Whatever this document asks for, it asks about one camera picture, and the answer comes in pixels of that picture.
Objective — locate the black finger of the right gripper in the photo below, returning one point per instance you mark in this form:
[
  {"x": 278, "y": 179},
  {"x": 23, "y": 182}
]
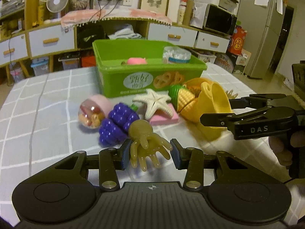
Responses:
[{"x": 255, "y": 101}]

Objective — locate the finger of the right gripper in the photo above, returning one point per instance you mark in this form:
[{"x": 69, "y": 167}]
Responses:
[{"x": 217, "y": 120}]

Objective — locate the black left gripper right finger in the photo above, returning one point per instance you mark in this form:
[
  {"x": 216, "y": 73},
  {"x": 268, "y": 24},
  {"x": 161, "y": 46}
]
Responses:
[{"x": 192, "y": 160}]

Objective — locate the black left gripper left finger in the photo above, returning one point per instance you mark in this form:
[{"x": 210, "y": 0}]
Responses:
[{"x": 112, "y": 160}]

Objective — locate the yellow plastic bowl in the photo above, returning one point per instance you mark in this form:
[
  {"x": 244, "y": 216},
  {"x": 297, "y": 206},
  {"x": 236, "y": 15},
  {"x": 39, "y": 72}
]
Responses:
[{"x": 212, "y": 98}]

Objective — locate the purple grape toy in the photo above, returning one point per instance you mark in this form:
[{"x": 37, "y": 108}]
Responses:
[{"x": 114, "y": 129}]

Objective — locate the translucent rubber hand toy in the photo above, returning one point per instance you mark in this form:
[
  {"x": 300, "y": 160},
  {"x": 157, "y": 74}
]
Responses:
[{"x": 145, "y": 144}]

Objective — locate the yellow green corn toy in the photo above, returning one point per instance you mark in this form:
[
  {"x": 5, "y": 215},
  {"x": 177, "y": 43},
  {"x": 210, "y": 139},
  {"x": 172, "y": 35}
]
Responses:
[{"x": 182, "y": 99}]

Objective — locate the pink capsule ball toy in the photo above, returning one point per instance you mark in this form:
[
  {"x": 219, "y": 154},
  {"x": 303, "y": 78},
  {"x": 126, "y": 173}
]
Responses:
[{"x": 94, "y": 110}]

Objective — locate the clear cotton swab jar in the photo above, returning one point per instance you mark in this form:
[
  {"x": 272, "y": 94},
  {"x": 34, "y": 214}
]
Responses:
[{"x": 176, "y": 55}]

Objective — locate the pink pig toy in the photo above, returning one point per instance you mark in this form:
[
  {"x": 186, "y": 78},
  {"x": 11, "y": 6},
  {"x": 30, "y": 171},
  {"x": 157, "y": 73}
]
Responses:
[{"x": 134, "y": 61}]

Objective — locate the person's hand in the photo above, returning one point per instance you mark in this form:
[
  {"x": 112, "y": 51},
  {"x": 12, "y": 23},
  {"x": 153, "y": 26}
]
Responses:
[{"x": 280, "y": 147}]

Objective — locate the orange plastic bowl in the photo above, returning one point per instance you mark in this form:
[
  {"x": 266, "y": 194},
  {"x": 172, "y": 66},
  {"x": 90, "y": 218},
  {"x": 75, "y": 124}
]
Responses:
[{"x": 194, "y": 85}]

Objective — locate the pink sticky note block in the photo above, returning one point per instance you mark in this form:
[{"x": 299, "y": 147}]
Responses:
[{"x": 161, "y": 118}]

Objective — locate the red gift box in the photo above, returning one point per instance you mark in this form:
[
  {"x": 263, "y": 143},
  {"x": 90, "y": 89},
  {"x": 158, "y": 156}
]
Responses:
[{"x": 237, "y": 41}]

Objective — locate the white starfish toy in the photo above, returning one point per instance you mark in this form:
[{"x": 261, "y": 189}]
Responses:
[{"x": 154, "y": 102}]

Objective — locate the grey checked tablecloth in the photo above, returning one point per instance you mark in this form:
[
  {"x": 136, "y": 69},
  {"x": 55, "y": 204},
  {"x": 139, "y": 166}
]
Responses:
[{"x": 39, "y": 126}]

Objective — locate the green plastic bin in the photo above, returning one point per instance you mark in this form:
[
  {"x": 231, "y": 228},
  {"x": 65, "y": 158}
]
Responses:
[{"x": 117, "y": 80}]

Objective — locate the silver refrigerator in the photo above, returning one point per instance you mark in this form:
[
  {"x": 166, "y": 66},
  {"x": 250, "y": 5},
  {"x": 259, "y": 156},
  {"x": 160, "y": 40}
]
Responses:
[{"x": 262, "y": 19}]

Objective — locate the black bag on shelf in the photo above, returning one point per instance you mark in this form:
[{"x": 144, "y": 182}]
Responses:
[{"x": 88, "y": 33}]

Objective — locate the wooden sideboard cabinet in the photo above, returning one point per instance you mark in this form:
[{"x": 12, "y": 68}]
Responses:
[{"x": 51, "y": 39}]

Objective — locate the pink cloth runner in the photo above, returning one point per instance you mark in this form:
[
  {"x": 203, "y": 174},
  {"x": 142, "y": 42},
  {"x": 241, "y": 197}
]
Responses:
[{"x": 81, "y": 17}]

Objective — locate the white desk fan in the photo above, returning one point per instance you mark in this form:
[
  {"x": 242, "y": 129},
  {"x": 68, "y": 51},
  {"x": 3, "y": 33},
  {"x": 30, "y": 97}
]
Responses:
[{"x": 56, "y": 7}]

